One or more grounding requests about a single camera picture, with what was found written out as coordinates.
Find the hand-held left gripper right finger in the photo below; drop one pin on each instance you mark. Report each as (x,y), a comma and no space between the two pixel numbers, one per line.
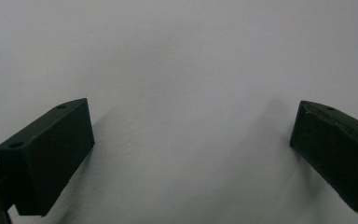
(338,155)

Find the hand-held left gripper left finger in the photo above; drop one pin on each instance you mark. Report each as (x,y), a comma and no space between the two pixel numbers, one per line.
(43,161)

